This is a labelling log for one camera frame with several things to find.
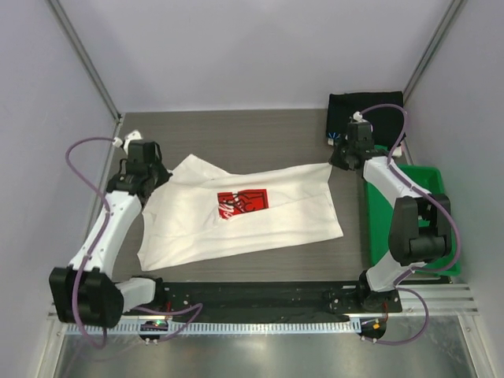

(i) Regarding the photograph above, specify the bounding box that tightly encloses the white t-shirt red print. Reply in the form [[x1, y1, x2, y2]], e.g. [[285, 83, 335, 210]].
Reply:
[[138, 154, 343, 272]]

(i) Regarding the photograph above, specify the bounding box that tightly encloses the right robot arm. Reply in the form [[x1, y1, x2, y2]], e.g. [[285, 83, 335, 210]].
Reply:
[[330, 120, 452, 312]]

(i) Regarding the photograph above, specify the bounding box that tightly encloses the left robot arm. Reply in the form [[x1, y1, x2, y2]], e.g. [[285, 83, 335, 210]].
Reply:
[[49, 131, 171, 328]]

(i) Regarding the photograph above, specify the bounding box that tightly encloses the folded white t-shirt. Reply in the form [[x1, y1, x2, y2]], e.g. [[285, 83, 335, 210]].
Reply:
[[392, 143, 404, 158]]

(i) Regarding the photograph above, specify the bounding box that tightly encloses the green plastic tray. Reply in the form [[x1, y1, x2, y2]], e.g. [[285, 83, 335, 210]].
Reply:
[[365, 164, 445, 266]]

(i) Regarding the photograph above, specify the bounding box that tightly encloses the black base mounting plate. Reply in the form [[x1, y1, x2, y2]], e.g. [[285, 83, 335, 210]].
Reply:
[[145, 281, 402, 324]]

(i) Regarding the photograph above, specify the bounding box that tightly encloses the aluminium extrusion crossbar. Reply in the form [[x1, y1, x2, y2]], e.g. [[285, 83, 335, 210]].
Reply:
[[46, 283, 480, 321]]

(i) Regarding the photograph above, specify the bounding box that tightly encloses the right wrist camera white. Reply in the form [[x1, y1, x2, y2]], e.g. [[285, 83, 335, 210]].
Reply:
[[350, 111, 372, 126]]

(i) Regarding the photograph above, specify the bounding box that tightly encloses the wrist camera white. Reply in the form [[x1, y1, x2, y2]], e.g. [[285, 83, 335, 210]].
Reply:
[[350, 111, 372, 126], [112, 130, 143, 155]]

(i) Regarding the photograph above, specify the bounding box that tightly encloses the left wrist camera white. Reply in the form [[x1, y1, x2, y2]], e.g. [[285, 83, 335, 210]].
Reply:
[[112, 130, 143, 155]]

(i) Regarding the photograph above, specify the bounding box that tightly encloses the right aluminium frame post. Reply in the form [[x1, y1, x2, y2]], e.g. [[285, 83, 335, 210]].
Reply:
[[403, 0, 467, 104]]

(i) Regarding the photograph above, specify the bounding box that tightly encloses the aluminium frame post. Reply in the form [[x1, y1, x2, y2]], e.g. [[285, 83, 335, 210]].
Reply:
[[403, 0, 467, 104], [46, 0, 123, 124]]

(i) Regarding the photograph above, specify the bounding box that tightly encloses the slotted cable duct rail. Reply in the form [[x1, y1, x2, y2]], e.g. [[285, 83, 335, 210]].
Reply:
[[65, 321, 361, 336]]

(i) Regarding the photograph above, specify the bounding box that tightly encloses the left aluminium frame post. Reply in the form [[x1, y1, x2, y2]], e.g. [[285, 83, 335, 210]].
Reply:
[[46, 0, 123, 124]]

